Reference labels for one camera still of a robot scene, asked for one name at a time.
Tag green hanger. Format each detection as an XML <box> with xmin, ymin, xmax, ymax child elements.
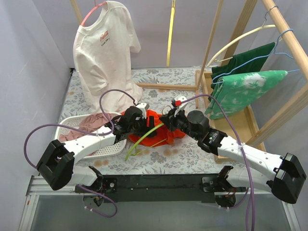
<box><xmin>125</xmin><ymin>123</ymin><xmax>164</xmax><ymax>161</ymax></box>

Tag orange t shirt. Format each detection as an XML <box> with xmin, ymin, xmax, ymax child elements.
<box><xmin>128</xmin><ymin>110</ymin><xmax>185</xmax><ymax>147</ymax></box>

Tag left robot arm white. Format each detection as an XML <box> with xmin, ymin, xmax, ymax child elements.
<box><xmin>37</xmin><ymin>103</ymin><xmax>154</xmax><ymax>193</ymax></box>

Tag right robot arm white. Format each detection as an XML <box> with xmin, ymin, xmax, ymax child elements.
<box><xmin>159</xmin><ymin>109</ymin><xmax>307</xmax><ymax>204</ymax></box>

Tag cream hanger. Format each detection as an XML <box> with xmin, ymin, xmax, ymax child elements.
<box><xmin>206</xmin><ymin>12</ymin><xmax>276</xmax><ymax>68</ymax></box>

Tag white Coca-Cola t shirt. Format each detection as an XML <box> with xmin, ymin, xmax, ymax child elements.
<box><xmin>73</xmin><ymin>1</ymin><xmax>143</xmax><ymax>113</ymax></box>

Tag yellow hanger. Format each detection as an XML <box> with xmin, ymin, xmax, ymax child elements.
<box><xmin>166</xmin><ymin>0</ymin><xmax>176</xmax><ymax>66</ymax></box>

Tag pink hanger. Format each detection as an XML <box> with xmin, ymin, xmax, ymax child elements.
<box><xmin>80</xmin><ymin>1</ymin><xmax>106</xmax><ymax>26</ymax></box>

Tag pink garment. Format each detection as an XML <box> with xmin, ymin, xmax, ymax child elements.
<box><xmin>58</xmin><ymin>113</ymin><xmax>108</xmax><ymax>142</ymax></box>

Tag floral table cloth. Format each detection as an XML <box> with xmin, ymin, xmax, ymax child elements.
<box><xmin>59</xmin><ymin>67</ymin><xmax>245</xmax><ymax>175</ymax></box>

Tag white laundry basket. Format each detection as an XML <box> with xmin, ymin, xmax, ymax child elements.
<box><xmin>54</xmin><ymin>114</ymin><xmax>127</xmax><ymax>160</ymax></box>

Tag light green tie-dye garment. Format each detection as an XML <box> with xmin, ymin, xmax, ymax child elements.
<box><xmin>205</xmin><ymin>70</ymin><xmax>288</xmax><ymax>119</ymax></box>

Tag wooden clothes rack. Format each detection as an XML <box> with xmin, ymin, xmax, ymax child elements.
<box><xmin>69</xmin><ymin>0</ymin><xmax>308</xmax><ymax>164</ymax></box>

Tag dark green garment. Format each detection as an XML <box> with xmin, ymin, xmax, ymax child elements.
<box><xmin>211</xmin><ymin>42</ymin><xmax>276</xmax><ymax>82</ymax></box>

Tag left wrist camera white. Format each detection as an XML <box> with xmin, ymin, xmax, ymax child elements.
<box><xmin>136</xmin><ymin>103</ymin><xmax>149</xmax><ymax>119</ymax></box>

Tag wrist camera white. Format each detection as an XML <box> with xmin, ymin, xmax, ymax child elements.
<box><xmin>171</xmin><ymin>95</ymin><xmax>187</xmax><ymax>117</ymax></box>
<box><xmin>136</xmin><ymin>103</ymin><xmax>149</xmax><ymax>119</ymax></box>

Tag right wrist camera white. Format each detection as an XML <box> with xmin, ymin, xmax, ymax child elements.
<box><xmin>171</xmin><ymin>95</ymin><xmax>187</xmax><ymax>117</ymax></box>

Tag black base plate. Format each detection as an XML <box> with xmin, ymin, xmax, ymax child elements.
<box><xmin>74</xmin><ymin>173</ymin><xmax>241</xmax><ymax>205</ymax></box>

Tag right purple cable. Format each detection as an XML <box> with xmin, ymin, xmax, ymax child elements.
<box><xmin>182</xmin><ymin>94</ymin><xmax>256</xmax><ymax>231</ymax></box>

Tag blue wire hanger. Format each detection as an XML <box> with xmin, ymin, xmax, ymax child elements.
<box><xmin>212</xmin><ymin>28</ymin><xmax>294</xmax><ymax>85</ymax></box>

